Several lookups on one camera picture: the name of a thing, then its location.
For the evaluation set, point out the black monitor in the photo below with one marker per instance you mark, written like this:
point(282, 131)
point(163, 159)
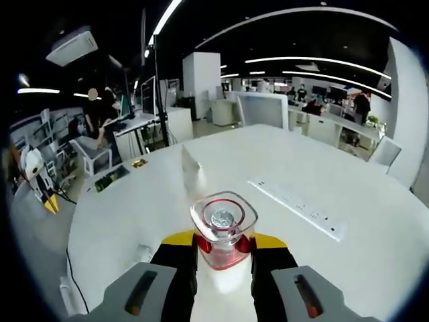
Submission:
point(148, 95)

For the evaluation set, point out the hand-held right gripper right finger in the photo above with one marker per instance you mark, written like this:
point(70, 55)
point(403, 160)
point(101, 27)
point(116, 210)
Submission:
point(335, 302)

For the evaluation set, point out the white table power strip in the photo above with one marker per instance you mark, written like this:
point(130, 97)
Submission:
point(298, 208)

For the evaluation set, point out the red collar skincare bottle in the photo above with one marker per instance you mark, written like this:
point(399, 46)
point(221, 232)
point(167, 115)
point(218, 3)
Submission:
point(223, 218)

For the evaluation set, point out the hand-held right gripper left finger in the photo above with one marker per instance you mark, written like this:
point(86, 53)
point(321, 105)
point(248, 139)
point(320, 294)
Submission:
point(110, 302)

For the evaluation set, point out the small white desk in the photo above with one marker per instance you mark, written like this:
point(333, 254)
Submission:
point(134, 125)

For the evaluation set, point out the white chair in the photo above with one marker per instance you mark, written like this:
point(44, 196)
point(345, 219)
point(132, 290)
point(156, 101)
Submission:
point(97, 161)
point(385, 154)

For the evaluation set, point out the white ceiling air conditioner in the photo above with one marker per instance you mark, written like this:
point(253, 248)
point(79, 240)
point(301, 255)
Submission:
point(72, 48)

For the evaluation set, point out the long ceiling light strip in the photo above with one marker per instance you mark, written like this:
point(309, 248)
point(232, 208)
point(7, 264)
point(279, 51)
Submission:
point(166, 20)

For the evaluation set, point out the white office desk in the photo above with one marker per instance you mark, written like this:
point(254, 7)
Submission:
point(335, 129)

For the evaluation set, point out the dark green packet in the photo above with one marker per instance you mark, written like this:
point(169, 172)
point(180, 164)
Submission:
point(112, 179)

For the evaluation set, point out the small gold packet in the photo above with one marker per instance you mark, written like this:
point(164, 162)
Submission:
point(139, 163)

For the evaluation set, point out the white partition screen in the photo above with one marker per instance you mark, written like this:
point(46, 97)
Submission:
point(264, 110)

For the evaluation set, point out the white skincare tube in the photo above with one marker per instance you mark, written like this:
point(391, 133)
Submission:
point(191, 171)

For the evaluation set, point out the black tripod stand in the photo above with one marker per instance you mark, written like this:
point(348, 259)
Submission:
point(157, 94)

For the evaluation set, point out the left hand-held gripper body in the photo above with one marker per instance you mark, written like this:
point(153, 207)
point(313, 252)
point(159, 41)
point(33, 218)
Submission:
point(33, 164)

